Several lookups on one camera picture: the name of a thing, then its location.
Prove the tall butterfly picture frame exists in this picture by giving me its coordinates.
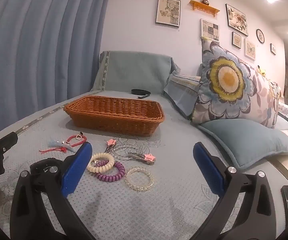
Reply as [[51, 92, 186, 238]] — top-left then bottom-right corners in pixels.
[[155, 0, 181, 27]]

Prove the pink star hair clip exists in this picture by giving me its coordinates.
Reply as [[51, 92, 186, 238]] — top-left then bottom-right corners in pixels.
[[104, 138, 117, 154], [127, 151, 155, 166]]

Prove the clear bead bracelet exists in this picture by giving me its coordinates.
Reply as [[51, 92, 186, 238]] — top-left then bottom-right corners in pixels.
[[124, 166, 155, 193]]

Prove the orange wall shelf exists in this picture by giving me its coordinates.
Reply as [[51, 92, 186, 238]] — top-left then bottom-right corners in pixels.
[[189, 0, 220, 18]]

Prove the cream spiral hair tie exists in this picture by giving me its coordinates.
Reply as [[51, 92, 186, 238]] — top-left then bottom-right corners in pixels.
[[87, 152, 115, 173]]

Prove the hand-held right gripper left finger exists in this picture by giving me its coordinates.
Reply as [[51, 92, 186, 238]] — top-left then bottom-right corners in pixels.
[[10, 142, 97, 240]]

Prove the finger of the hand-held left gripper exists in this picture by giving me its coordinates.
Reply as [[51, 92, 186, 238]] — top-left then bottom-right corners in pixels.
[[0, 131, 19, 161]]

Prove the large floral pillow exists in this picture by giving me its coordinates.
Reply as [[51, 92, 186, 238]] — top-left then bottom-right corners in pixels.
[[191, 38, 280, 130]]

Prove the plain blue cushion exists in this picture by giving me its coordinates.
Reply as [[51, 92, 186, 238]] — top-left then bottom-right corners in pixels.
[[197, 118, 288, 169]]

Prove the purple spiral hair tie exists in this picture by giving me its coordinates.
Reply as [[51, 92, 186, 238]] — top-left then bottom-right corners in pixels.
[[95, 161, 126, 182]]

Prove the black strap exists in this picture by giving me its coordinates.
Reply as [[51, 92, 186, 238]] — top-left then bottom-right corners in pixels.
[[131, 89, 152, 99]]

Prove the brown wicker basket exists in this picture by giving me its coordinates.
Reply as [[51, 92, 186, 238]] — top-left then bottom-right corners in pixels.
[[64, 95, 165, 137]]

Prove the small butterfly picture frame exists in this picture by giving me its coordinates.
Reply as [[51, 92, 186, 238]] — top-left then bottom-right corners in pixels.
[[231, 31, 242, 49]]

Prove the large flower picture frame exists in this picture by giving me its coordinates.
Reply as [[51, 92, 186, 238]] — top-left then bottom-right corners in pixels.
[[225, 3, 249, 37]]

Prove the striped blue patterned cushion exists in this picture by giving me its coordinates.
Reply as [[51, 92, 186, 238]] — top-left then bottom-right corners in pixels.
[[163, 73, 202, 118]]

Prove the patchwork print picture frame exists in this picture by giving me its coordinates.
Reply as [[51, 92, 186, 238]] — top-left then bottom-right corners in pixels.
[[200, 18, 220, 43]]

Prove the white butterfly picture frame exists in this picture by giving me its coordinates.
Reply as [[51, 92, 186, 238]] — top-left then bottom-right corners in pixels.
[[244, 38, 256, 61]]

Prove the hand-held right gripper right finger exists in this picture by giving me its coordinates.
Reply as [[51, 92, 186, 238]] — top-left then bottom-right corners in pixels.
[[193, 142, 288, 240]]

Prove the blue curtain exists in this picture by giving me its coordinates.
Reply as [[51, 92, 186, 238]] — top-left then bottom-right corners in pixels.
[[0, 0, 113, 128]]

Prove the red cord bracelet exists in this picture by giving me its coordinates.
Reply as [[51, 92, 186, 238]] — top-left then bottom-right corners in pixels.
[[39, 133, 88, 154]]

